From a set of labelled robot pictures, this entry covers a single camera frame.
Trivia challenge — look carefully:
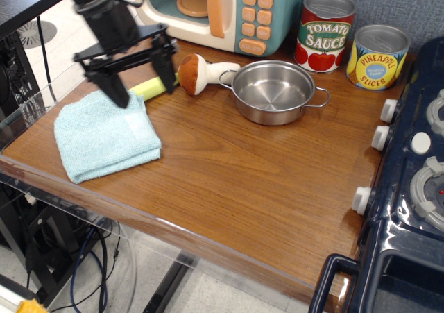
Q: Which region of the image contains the plush brown mushroom toy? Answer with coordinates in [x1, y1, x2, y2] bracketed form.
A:
[178, 54, 241, 96]

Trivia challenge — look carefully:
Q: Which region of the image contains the dark blue toy stove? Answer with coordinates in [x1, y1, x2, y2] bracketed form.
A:
[309, 37, 443, 312]

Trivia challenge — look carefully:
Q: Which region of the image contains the pineapple slices can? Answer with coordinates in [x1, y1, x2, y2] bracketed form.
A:
[346, 24, 411, 91]

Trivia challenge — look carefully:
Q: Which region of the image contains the blue cable under table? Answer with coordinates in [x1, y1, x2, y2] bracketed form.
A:
[70, 219, 109, 313]

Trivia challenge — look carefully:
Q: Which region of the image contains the yellow sponge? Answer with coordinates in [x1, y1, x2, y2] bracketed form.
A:
[15, 299, 48, 313]

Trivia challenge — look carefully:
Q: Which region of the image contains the silver two-handled pan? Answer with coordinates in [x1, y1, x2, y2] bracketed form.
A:
[219, 60, 330, 126]

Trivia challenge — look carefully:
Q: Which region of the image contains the light blue folded towel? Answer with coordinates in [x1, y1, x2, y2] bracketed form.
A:
[54, 90, 162, 184]

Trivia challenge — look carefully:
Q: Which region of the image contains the black table leg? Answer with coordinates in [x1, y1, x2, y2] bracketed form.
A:
[142, 262, 190, 313]

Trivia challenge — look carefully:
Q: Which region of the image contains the white stove knob middle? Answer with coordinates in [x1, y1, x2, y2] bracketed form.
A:
[371, 126, 390, 151]

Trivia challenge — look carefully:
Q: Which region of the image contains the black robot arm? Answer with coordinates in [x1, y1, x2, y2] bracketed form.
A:
[74, 0, 177, 108]

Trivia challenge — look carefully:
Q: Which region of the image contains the tomato sauce can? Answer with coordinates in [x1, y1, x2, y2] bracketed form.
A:
[295, 0, 357, 73]

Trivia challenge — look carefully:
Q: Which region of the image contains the white stove knob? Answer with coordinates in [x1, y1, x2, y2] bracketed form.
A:
[371, 126, 390, 151]
[352, 187, 372, 215]
[379, 99, 398, 124]

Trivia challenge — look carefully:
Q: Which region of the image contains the plush yellow-green vegetable toy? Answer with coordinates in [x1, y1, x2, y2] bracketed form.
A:
[130, 77, 167, 101]

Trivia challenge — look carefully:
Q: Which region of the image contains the white stove knob rear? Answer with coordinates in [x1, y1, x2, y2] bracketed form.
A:
[379, 99, 398, 124]

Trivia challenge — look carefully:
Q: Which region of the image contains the black cable under table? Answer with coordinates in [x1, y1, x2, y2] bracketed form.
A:
[51, 222, 122, 313]

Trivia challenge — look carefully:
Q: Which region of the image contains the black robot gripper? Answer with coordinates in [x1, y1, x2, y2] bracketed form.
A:
[74, 0, 176, 108]

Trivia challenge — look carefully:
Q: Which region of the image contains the white stove knob front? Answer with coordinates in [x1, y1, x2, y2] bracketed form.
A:
[352, 187, 372, 215]

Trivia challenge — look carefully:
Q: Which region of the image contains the teal cream toy microwave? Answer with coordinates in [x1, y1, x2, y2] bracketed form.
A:
[136, 0, 302, 57]

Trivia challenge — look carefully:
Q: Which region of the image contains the black metal shelf frame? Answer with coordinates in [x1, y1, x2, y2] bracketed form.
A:
[1, 183, 95, 306]

